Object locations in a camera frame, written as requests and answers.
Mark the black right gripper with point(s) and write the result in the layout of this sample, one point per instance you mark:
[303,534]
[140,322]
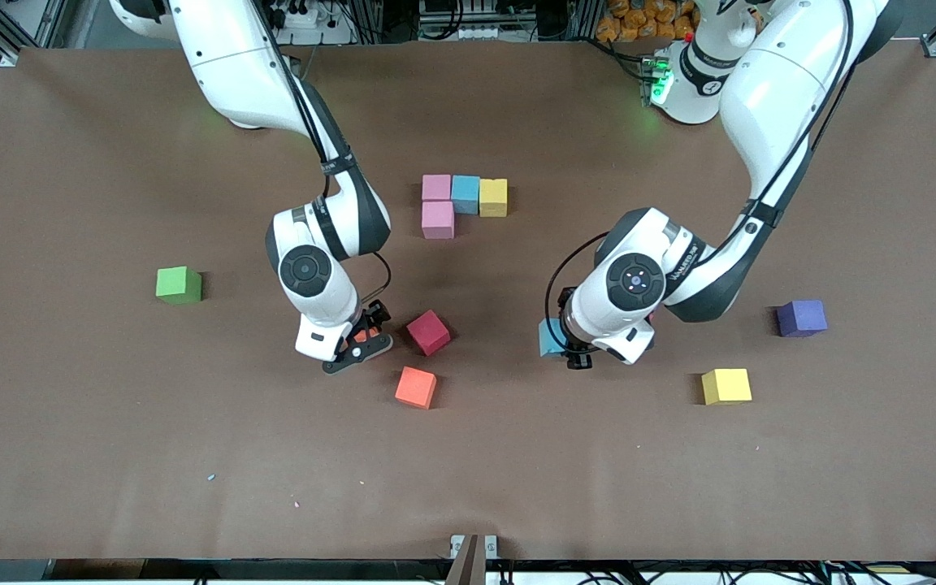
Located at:
[375,314]

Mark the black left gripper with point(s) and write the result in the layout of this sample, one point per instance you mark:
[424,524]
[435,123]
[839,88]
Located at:
[578,355]

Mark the cyan foam cube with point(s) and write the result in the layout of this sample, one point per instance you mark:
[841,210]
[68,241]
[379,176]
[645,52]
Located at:
[465,193]
[551,337]

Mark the pink foam cube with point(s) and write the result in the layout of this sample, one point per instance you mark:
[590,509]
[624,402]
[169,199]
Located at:
[438,220]
[436,188]

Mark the yellow foam cube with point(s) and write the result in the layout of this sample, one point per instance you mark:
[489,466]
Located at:
[726,386]
[493,197]

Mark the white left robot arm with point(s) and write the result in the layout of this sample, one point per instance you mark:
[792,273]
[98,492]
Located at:
[769,97]

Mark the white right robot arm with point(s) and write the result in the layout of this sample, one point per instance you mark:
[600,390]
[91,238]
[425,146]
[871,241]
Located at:
[232,57]

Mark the red foam cube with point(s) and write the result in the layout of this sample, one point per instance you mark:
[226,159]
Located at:
[428,332]

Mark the green foam cube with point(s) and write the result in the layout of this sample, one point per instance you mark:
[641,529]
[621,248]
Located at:
[178,285]

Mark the purple foam cube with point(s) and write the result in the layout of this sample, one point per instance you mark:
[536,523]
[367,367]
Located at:
[801,318]

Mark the white power strip with plugs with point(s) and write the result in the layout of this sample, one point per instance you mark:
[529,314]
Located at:
[299,16]

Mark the orange fruit pile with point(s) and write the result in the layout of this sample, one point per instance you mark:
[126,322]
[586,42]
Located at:
[639,20]

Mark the metal table edge bracket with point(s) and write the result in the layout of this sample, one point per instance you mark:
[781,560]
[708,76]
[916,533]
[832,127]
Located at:
[457,544]

